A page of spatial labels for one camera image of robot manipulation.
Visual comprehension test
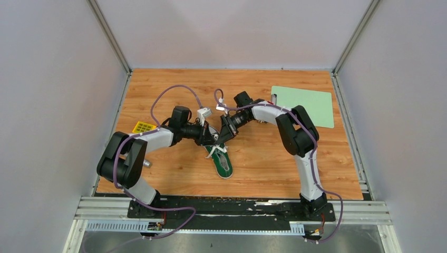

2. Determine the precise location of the white shoelace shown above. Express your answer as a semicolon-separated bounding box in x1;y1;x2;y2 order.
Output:
204;143;228;159

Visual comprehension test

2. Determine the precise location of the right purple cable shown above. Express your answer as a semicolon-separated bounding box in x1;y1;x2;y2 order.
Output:
213;89;344;245

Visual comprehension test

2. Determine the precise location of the silver microphone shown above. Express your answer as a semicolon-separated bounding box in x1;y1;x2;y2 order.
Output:
143;160;152;168

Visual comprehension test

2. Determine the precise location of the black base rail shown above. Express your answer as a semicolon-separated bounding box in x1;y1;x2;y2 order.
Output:
75;193;394;236

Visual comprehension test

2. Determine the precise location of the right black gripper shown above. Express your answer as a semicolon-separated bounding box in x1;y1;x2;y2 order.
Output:
217;112;252;145

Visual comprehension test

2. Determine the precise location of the light green clipboard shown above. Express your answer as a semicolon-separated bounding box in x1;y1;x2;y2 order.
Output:
271;86;334;129

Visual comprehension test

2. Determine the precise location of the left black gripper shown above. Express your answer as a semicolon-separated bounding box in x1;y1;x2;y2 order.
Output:
181;120;217;147

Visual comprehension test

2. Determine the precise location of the green canvas sneaker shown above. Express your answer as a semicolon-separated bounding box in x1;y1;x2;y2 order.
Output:
212;153;233;179

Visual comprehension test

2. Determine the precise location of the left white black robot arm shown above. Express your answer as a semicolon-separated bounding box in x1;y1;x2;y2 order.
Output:
96;106;219;218

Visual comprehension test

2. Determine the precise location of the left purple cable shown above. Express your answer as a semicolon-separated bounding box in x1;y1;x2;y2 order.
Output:
83;84;204;253

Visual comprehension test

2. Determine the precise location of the purple cable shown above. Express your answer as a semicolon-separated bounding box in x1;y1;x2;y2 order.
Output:
83;84;204;253
213;89;344;245

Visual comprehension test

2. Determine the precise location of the blue yellow toy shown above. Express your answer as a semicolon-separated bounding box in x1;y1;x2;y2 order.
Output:
132;121;157;134

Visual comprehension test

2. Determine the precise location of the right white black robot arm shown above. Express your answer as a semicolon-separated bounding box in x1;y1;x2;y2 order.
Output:
216;91;327;220

